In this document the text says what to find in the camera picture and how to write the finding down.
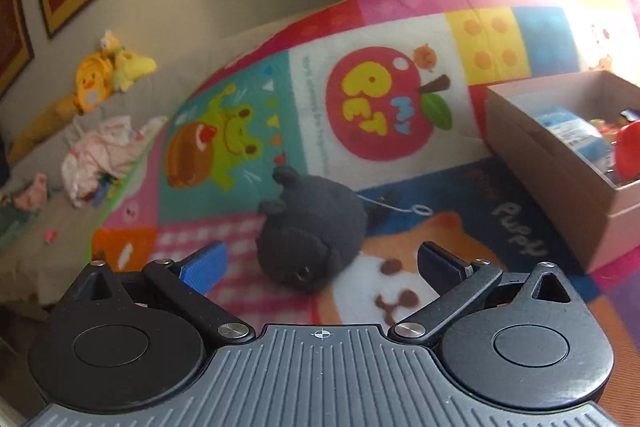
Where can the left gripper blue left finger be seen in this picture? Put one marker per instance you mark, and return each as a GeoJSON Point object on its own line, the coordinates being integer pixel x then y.
{"type": "Point", "coordinates": [204, 268]}

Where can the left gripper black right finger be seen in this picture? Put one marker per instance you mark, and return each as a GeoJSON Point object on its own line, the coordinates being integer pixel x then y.
{"type": "Point", "coordinates": [440, 269]}

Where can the black plush mouse toy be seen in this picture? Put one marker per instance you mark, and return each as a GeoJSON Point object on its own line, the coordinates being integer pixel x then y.
{"type": "Point", "coordinates": [315, 229]}

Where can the pink crumpled cloth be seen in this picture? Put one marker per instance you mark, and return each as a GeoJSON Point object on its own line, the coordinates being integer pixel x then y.
{"type": "Point", "coordinates": [109, 151]}

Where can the colourful cartoon play mat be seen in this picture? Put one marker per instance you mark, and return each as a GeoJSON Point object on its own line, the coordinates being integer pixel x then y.
{"type": "Point", "coordinates": [386, 97]}

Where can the pink cardboard box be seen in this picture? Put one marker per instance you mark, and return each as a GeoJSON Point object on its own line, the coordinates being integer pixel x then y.
{"type": "Point", "coordinates": [595, 211]}

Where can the blue white tissue pack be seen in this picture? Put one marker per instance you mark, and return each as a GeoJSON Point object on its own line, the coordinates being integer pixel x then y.
{"type": "Point", "coordinates": [579, 135]}

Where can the yellow plush toys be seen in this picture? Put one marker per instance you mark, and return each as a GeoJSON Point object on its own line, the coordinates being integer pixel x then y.
{"type": "Point", "coordinates": [111, 69]}

